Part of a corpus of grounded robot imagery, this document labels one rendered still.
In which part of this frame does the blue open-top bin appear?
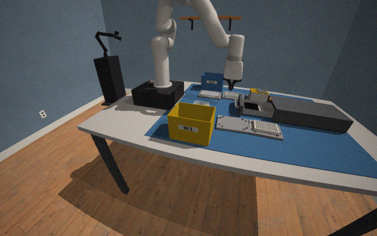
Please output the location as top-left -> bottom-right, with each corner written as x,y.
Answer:
201,72 -> 224,92

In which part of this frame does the yellow open-top bin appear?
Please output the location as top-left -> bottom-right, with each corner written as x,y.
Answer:
167,102 -> 216,146

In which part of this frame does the blue bench mat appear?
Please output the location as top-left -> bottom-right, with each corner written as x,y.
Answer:
144,83 -> 377,178

